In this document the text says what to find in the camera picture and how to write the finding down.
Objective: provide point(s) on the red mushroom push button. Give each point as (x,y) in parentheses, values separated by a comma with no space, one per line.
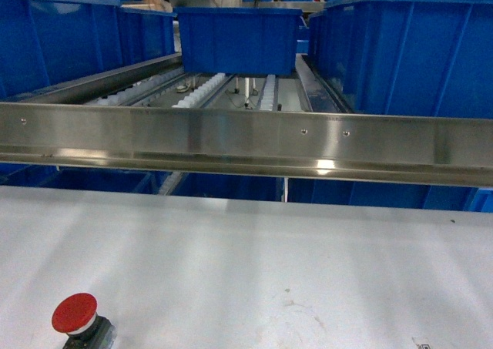
(77,318)

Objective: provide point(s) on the centre blue plastic bin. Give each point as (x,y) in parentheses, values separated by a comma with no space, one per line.
(246,41)

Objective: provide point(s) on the blue plastic bin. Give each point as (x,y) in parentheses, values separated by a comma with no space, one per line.
(46,42)
(246,41)
(407,57)

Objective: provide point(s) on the right blue plastic bin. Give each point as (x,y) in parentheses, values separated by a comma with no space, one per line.
(407,57)

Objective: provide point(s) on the left blue plastic bin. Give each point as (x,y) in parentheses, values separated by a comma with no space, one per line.
(46,42)

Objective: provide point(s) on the stainless steel shelf front rail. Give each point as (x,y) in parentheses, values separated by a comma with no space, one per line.
(391,149)

